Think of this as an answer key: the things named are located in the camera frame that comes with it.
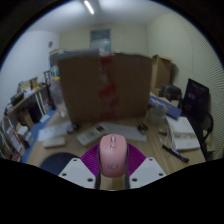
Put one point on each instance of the clear round container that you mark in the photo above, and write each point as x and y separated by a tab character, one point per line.
156	116

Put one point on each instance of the cluttered shelf unit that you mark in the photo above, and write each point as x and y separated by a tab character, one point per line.
16	126

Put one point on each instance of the black office chair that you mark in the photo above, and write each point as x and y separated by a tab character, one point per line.
208	133

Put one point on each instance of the white printed paper sheet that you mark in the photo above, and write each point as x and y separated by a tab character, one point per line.
53	130

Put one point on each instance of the white remote control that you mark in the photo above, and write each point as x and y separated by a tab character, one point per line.
88	135

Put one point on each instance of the white open book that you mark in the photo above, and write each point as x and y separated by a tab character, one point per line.
183	133

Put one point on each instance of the grey flat panel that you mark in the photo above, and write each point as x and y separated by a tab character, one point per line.
73	56

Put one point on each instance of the tall brown cardboard box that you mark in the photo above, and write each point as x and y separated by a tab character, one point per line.
162	71

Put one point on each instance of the black bag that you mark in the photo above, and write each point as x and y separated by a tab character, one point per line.
171	91

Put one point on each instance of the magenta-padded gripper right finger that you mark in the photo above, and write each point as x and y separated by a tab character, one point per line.
148	171

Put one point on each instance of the clear plastic jar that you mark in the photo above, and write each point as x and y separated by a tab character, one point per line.
59	98

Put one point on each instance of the blue white display cabinet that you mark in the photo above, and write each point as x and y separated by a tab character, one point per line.
54	66

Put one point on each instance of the large brown cardboard box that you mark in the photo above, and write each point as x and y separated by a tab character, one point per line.
83	90

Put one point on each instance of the pink computer mouse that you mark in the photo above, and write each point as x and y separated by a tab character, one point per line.
113	155

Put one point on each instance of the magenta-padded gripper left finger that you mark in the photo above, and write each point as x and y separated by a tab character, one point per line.
75	171

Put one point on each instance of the black marker pen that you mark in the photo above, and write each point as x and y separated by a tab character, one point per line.
175	153

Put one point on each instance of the cream flat case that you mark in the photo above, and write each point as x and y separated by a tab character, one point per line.
54	142

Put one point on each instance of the small black clip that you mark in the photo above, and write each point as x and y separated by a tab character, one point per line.
142	128

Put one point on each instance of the blue book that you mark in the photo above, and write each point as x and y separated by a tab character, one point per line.
168	109

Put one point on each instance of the ceiling light strip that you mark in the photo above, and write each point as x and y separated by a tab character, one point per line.
88	6

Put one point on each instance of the black monitor screen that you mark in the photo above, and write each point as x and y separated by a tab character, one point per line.
195	100

